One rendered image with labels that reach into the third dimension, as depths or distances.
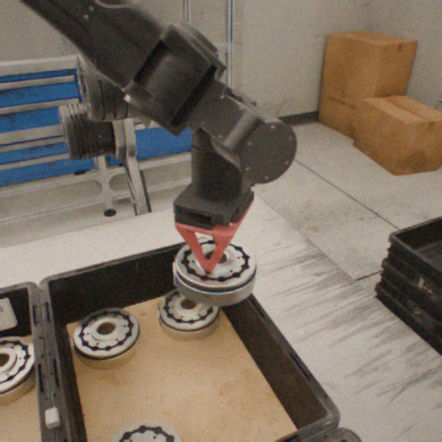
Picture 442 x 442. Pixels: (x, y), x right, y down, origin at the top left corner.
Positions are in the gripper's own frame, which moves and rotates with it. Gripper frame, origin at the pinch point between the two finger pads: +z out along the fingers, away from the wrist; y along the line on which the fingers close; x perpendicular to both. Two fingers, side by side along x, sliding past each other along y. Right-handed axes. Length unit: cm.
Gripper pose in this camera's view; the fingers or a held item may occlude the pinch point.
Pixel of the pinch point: (214, 253)
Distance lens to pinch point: 51.7
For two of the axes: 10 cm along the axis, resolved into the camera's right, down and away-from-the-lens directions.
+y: 3.4, -5.0, 7.9
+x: -9.4, -2.1, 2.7
